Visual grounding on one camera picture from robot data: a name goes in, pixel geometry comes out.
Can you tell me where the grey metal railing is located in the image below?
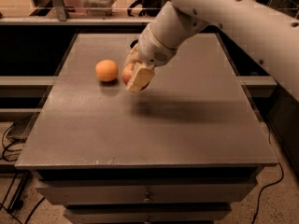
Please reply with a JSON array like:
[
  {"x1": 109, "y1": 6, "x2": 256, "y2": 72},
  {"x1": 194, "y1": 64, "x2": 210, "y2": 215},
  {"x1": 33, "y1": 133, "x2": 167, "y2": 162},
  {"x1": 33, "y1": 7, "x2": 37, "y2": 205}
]
[{"x1": 0, "y1": 0, "x2": 152, "y2": 25}]

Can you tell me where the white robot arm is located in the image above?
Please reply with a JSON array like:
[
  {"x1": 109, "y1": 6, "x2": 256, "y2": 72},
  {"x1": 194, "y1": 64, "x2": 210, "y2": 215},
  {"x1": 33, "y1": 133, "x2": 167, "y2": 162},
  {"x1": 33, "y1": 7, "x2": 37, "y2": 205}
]
[{"x1": 126, "y1": 0, "x2": 299, "y2": 101}]

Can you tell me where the black bag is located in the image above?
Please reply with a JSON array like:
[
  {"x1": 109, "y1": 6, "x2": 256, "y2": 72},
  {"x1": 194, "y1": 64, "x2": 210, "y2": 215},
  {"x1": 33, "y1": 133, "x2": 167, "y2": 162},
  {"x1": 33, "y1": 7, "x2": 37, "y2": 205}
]
[{"x1": 127, "y1": 0, "x2": 164, "y2": 17}]

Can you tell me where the grey lower drawer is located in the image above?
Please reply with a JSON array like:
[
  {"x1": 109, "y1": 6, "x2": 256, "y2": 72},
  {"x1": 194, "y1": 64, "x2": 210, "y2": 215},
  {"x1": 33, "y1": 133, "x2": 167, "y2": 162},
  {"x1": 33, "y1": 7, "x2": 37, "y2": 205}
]
[{"x1": 64, "y1": 203, "x2": 231, "y2": 224}]

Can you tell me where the orange fruit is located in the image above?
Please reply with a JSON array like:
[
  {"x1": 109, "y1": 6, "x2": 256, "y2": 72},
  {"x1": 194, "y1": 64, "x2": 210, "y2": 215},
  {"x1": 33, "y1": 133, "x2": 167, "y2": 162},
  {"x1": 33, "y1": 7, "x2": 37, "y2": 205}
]
[{"x1": 95, "y1": 60, "x2": 119, "y2": 82}]

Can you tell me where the clear plastic container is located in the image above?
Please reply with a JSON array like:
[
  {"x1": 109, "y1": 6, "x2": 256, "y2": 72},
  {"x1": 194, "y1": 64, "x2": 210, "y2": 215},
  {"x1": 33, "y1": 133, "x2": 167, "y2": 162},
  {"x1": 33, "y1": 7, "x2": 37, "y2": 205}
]
[{"x1": 81, "y1": 0, "x2": 116, "y2": 17}]

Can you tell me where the grey upper drawer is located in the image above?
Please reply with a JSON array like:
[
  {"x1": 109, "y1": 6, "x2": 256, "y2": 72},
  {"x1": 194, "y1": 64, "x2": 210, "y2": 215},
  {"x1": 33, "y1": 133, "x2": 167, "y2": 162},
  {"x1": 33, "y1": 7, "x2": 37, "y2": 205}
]
[{"x1": 36, "y1": 178, "x2": 257, "y2": 206}]

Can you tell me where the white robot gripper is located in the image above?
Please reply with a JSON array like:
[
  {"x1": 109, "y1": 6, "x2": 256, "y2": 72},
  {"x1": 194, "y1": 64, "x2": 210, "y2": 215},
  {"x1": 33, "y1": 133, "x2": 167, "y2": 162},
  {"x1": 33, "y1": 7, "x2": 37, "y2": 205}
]
[{"x1": 124, "y1": 31, "x2": 178, "y2": 93}]

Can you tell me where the black floor cables left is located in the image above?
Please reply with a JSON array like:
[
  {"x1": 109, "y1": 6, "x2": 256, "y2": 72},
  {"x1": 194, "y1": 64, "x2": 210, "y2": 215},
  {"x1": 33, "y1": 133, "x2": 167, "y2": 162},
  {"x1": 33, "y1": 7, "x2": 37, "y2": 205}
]
[{"x1": 0, "y1": 115, "x2": 46, "y2": 224}]

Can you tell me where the red apple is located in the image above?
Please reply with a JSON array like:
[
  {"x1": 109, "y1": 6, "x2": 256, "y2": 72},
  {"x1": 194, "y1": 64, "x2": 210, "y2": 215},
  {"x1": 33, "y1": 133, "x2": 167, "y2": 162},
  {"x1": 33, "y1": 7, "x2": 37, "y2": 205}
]
[{"x1": 121, "y1": 63, "x2": 150, "y2": 91}]

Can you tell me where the grey drawer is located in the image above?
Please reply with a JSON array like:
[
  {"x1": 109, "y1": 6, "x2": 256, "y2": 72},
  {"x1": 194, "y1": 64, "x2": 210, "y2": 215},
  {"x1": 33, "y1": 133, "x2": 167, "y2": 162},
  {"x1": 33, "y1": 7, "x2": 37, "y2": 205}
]
[
  {"x1": 64, "y1": 203, "x2": 231, "y2": 224},
  {"x1": 36, "y1": 178, "x2": 257, "y2": 206}
]

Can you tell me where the black floor cable right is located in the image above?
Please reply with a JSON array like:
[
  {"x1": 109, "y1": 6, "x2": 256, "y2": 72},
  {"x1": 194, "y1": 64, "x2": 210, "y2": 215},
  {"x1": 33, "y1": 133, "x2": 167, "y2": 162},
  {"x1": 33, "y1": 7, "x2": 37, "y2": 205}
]
[{"x1": 250, "y1": 121, "x2": 285, "y2": 224}]

